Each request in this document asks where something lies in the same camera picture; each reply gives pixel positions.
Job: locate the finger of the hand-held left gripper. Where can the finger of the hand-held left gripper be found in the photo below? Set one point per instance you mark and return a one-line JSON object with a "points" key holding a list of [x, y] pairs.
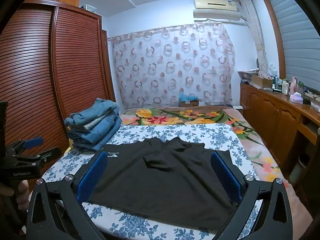
{"points": [[45, 155], [33, 142]]}

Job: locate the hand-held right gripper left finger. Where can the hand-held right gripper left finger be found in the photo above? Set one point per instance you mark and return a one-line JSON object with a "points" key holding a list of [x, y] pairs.
{"points": [[92, 178]]}

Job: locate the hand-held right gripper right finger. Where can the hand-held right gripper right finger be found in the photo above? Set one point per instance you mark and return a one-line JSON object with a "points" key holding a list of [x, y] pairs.
{"points": [[226, 178]]}

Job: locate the black pants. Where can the black pants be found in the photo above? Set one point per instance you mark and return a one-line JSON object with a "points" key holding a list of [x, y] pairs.
{"points": [[162, 187]]}

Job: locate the person's left hand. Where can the person's left hand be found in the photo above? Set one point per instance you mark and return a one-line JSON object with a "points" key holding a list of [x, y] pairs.
{"points": [[23, 193]]}

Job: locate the pale grey folded jeans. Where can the pale grey folded jeans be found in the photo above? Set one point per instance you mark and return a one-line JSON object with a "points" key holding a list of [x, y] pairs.
{"points": [[100, 122]]}

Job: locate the blue floral white bed sheet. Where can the blue floral white bed sheet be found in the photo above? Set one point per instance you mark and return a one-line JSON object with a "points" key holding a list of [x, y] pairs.
{"points": [[140, 132]]}

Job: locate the faded blue folded jeans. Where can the faded blue folded jeans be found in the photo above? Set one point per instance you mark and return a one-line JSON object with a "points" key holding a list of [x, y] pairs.
{"points": [[100, 107]]}

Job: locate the grey waste bin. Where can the grey waste bin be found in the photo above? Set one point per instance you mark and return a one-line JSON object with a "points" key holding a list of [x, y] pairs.
{"points": [[300, 170]]}

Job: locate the brown wooden sideboard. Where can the brown wooden sideboard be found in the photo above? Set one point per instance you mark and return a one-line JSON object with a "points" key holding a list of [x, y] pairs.
{"points": [[270, 115]]}

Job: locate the colourful flower print blanket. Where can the colourful flower print blanket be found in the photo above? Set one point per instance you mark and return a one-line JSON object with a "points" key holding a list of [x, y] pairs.
{"points": [[175, 116]]}

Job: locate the brown slatted wooden wardrobe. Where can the brown slatted wooden wardrobe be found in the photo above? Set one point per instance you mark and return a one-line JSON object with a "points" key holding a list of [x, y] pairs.
{"points": [[75, 67]]}

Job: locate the cardboard box with blue cloth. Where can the cardboard box with blue cloth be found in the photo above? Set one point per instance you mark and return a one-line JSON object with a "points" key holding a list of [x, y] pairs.
{"points": [[188, 99]]}

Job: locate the pink tissue box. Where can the pink tissue box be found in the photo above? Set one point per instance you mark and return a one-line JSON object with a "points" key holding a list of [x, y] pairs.
{"points": [[296, 98]]}

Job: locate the white bottle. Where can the white bottle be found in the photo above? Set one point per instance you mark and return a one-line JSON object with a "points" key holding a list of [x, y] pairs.
{"points": [[285, 87]]}

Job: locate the pink bottle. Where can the pink bottle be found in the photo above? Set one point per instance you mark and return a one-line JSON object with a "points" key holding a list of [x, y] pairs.
{"points": [[294, 85]]}

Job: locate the circle print sheer curtain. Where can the circle print sheer curtain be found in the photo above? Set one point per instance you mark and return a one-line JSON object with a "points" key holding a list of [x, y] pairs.
{"points": [[175, 65]]}

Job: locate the cream lace window curtain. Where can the cream lace window curtain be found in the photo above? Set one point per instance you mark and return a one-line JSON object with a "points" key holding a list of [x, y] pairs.
{"points": [[258, 42]]}

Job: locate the clear plastic storage box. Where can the clear plastic storage box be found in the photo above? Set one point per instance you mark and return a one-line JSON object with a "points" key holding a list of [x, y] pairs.
{"points": [[88, 8]]}

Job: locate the grey window blind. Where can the grey window blind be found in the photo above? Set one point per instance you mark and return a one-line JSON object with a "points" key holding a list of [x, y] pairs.
{"points": [[297, 42]]}

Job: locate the white wall air conditioner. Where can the white wall air conditioner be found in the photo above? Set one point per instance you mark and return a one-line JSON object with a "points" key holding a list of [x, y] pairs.
{"points": [[216, 8]]}

